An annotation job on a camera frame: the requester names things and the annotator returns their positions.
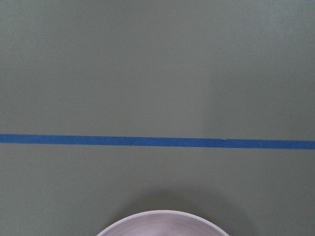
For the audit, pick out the pink bowl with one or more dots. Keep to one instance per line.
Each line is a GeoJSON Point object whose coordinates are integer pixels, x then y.
{"type": "Point", "coordinates": [163, 223]}

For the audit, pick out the brown paper table mat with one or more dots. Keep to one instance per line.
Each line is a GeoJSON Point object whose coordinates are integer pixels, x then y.
{"type": "Point", "coordinates": [217, 69]}

